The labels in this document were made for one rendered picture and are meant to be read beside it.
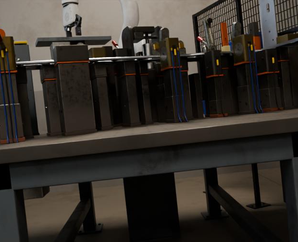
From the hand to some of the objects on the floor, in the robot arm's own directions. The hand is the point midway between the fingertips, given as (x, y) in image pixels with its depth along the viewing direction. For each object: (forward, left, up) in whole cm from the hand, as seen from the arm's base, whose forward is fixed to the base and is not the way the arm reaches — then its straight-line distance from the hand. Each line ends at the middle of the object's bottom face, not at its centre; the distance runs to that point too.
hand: (73, 35), depth 190 cm
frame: (+20, +33, -117) cm, 123 cm away
